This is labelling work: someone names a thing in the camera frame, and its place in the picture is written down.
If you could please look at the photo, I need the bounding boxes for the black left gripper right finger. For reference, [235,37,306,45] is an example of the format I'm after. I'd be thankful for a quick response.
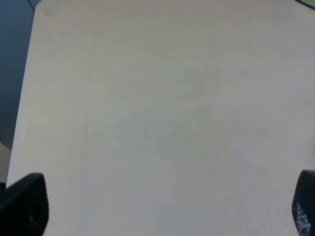
[291,170,315,236]

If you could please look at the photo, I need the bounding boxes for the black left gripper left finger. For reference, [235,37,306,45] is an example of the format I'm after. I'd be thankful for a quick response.
[0,173,49,236]

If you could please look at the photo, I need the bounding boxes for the green object at edge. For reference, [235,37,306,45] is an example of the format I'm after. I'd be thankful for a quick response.
[296,0,315,9]

